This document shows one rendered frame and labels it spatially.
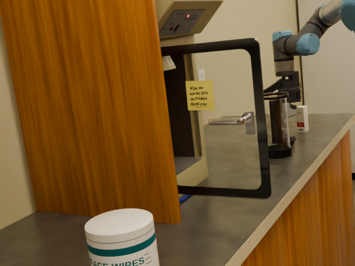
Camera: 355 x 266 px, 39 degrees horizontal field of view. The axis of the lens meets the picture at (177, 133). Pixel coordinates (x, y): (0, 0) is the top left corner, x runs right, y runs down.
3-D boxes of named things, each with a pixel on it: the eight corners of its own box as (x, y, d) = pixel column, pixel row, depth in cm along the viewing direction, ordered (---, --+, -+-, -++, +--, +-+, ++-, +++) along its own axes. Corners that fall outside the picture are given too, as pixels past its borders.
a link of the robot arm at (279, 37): (282, 31, 181) (266, 32, 188) (284, 61, 183) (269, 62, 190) (298, 29, 185) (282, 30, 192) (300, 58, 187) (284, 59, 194)
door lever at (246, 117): (216, 123, 126) (215, 113, 125) (252, 122, 121) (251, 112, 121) (207, 127, 121) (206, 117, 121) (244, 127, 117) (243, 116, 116)
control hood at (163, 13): (139, 41, 130) (134, 2, 128) (194, 34, 158) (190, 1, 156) (178, 37, 125) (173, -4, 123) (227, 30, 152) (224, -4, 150)
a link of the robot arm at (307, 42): (319, 21, 175) (297, 24, 184) (301, 44, 172) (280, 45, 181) (329, 38, 178) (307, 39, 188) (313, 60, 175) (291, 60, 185)
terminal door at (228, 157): (166, 192, 139) (148, 48, 131) (272, 199, 124) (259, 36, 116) (165, 193, 138) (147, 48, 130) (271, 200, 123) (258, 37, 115)
